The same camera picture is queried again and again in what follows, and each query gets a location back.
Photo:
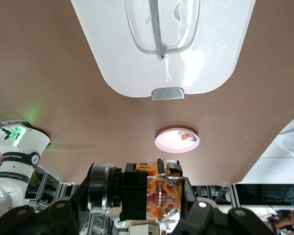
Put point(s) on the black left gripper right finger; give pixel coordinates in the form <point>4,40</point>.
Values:
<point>205,218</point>

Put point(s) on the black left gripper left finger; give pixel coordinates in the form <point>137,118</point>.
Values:
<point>63,215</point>

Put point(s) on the black and orange switch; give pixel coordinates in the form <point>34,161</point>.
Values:
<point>134,191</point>

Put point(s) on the pink round plate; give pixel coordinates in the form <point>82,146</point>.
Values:
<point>171,144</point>

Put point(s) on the white lidded box, grey clips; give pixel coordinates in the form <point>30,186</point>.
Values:
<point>161,73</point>

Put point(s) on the aluminium frame profile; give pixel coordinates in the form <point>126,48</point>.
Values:
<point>66,188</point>

